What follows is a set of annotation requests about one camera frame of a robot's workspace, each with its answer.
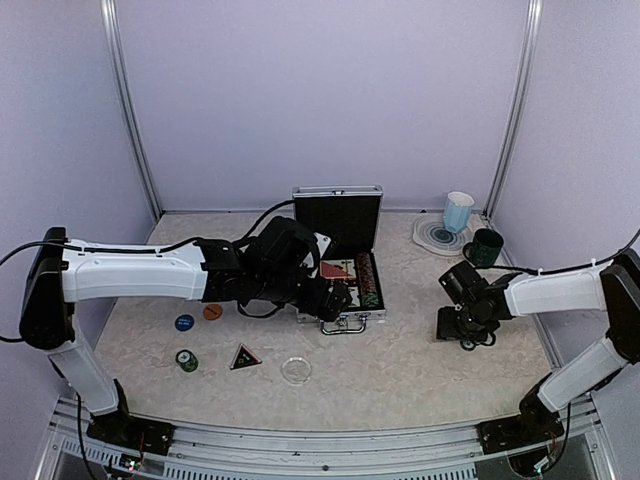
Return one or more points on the left green chip stack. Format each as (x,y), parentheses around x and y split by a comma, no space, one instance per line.
(187,361)

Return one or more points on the aluminium poker case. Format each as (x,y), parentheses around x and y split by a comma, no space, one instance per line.
(349,215)

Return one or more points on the white swirl plate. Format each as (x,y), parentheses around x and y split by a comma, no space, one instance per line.
(431,235)

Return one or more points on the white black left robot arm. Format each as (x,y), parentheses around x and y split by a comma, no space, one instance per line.
(65,272)

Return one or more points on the light blue ribbed cup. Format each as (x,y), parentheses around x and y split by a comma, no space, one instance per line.
(457,211)

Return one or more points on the green chip group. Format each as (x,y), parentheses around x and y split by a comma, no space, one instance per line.
(370,300)

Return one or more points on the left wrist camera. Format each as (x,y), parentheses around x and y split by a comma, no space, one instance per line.
(318,250)

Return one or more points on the dark green mug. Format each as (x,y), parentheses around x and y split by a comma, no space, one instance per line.
(484,249)

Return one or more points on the blue small blind button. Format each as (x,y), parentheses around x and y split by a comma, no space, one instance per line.
(184,322)

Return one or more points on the right poker chip row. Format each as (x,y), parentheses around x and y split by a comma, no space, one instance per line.
(365,274)

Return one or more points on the front aluminium rail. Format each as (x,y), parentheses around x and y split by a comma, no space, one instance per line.
(211,452)

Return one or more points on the black triangular dealer button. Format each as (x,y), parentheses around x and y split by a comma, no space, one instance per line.
(244,358)

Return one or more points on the orange round button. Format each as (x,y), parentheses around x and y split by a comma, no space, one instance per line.
(212,312)

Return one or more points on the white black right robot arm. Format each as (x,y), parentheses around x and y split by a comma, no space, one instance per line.
(606,290)

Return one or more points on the red playing card deck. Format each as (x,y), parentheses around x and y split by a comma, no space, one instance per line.
(338,269)

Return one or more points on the red dice row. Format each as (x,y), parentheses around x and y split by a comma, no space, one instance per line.
(347,283)

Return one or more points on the right aluminium frame post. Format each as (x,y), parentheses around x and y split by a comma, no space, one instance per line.
(525,66)

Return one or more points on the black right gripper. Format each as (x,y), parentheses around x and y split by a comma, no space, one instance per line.
(445,328)

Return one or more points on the clear round plastic lid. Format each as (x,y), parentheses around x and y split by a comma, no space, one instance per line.
(296,370)

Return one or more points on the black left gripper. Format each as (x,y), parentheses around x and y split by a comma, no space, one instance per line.
(314,304)

